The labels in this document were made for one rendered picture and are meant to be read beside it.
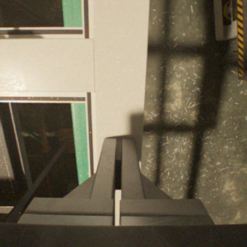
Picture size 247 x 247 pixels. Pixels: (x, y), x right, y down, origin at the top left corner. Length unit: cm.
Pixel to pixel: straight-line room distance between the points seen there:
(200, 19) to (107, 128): 110
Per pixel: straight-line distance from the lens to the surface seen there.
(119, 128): 16
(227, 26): 112
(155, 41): 111
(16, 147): 68
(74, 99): 21
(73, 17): 23
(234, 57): 111
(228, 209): 177
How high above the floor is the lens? 108
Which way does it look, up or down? 73 degrees down
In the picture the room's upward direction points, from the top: 178 degrees clockwise
